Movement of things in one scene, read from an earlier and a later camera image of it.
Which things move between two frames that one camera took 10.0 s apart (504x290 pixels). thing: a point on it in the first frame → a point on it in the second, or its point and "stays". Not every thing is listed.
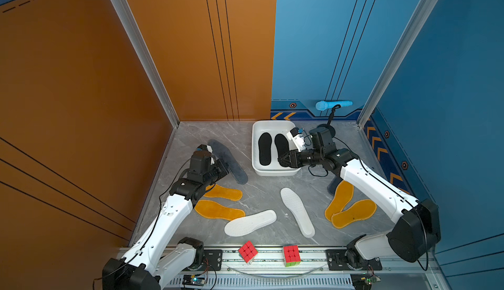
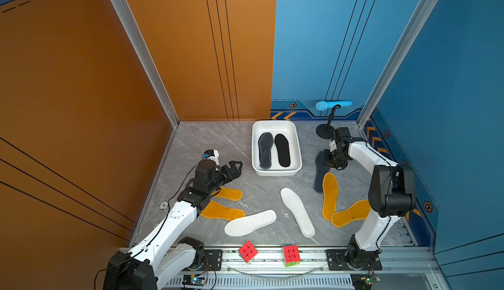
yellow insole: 343,195 → 330,186
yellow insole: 359,210 stays
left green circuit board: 193,279 stays
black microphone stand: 331,128 stays
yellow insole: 224,193 stays
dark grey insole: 332,186 → 321,169
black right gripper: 294,161 → 326,159
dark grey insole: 235,171 → 265,144
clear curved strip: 263,277 stays
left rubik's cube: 247,252 stays
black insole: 281,144 stays
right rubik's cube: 292,256 stays
